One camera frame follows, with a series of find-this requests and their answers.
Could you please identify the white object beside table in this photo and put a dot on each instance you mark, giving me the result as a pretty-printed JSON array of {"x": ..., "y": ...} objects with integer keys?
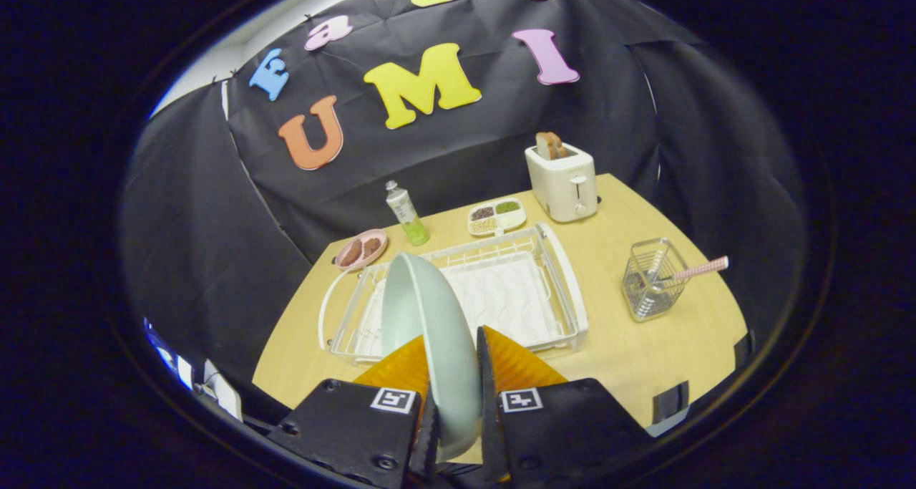
[{"x": 218, "y": 392}]

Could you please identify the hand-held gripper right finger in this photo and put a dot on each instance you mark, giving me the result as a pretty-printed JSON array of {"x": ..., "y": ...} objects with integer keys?
[{"x": 486, "y": 403}]

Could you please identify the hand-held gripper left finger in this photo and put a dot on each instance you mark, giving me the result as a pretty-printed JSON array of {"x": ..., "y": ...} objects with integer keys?
[{"x": 351, "y": 432}]

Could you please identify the cream toaster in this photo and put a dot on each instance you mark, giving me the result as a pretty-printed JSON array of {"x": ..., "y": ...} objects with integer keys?
[{"x": 565, "y": 185}]

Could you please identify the small pink plate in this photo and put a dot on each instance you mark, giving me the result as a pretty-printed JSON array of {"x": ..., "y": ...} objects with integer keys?
[{"x": 360, "y": 249}]

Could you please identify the brown bread slice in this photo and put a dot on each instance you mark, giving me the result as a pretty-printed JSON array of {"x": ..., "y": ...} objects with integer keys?
[{"x": 549, "y": 145}]

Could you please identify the white divided snack dish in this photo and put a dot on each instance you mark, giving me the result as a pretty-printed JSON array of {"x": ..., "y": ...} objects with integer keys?
[{"x": 497, "y": 217}]

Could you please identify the clear bottle green liquid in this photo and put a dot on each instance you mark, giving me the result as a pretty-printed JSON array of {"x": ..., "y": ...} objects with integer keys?
[{"x": 406, "y": 213}]

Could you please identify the pale green plate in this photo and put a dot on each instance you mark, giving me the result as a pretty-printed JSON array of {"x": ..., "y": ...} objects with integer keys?
[{"x": 436, "y": 331}]

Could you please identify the white dish rack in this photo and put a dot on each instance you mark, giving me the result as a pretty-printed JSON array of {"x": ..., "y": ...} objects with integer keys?
[{"x": 515, "y": 296}]

